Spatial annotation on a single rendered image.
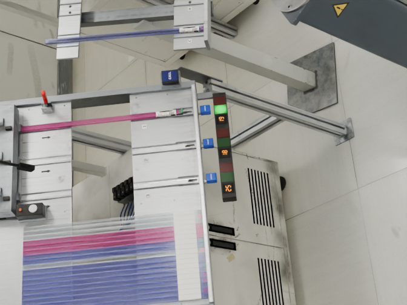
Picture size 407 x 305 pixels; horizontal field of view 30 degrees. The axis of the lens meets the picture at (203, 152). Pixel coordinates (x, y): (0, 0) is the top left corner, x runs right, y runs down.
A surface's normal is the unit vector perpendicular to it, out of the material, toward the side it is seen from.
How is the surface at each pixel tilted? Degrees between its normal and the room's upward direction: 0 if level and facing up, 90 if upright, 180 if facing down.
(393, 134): 0
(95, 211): 0
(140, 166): 46
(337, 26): 90
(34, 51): 90
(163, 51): 90
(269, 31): 0
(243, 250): 90
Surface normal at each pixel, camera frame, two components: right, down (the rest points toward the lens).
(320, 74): -0.77, -0.21
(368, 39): 0.35, 0.65
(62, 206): -0.08, -0.41
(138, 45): 0.07, 0.91
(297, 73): 0.63, -0.25
